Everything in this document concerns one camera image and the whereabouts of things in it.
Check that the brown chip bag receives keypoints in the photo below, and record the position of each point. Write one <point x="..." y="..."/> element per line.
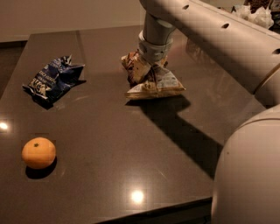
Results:
<point x="149" y="82"/>

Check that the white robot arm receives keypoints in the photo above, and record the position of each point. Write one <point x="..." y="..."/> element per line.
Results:
<point x="246" y="188"/>

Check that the orange mandarin fruit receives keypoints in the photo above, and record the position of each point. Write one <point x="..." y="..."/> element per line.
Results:
<point x="39" y="153"/>

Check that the dark snack bag background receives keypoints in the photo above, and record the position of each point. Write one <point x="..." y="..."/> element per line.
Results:
<point x="256" y="4"/>

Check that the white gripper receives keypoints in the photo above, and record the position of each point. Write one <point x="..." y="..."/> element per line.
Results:
<point x="153" y="52"/>

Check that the blue chip bag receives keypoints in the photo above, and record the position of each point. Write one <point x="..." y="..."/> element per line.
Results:
<point x="54" y="80"/>

